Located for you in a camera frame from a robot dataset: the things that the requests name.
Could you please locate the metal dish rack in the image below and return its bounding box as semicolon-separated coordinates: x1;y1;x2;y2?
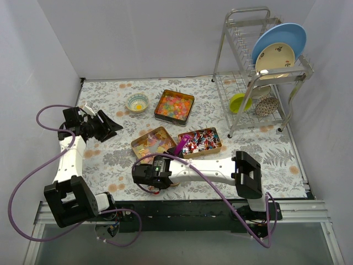
211;6;313;137

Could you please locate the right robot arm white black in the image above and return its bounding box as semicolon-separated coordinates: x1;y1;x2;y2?
132;151;270;220

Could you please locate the patterned ceramic bowl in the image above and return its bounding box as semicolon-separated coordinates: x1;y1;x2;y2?
126;93;149;113

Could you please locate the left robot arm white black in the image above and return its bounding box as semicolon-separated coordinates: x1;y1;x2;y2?
44;107;123;228

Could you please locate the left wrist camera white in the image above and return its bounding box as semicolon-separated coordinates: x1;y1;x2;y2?
82;102;96;116

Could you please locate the blue plate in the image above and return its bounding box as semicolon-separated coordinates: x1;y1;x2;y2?
251;23;307;62

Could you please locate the cream plate with flowers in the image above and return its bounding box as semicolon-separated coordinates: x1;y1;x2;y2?
255;43;295;72

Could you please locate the tin of star candies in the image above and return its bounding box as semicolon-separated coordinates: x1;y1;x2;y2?
154;89;195;126

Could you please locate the magenta plastic scoop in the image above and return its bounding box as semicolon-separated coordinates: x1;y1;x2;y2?
174;134;191;157

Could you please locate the lime green bowl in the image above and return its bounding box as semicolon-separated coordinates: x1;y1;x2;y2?
229;93;252;113

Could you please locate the tin of jelly candies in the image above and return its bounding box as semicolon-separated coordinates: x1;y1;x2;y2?
131;126;177;159

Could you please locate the floral tablecloth mat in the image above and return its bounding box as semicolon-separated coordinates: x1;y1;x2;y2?
78;78;306;201

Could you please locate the patterned dark bowl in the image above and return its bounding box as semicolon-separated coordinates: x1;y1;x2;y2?
255;96;279;116

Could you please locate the tin of lollipops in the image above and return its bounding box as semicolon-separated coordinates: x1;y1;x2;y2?
177;127;222;159

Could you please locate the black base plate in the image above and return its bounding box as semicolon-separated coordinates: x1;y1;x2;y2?
84;198;284;234

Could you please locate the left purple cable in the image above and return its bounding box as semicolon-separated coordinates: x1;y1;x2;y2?
7;104;143;247

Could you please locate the white bowl in rack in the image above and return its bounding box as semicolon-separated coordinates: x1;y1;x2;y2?
250;85;271;99

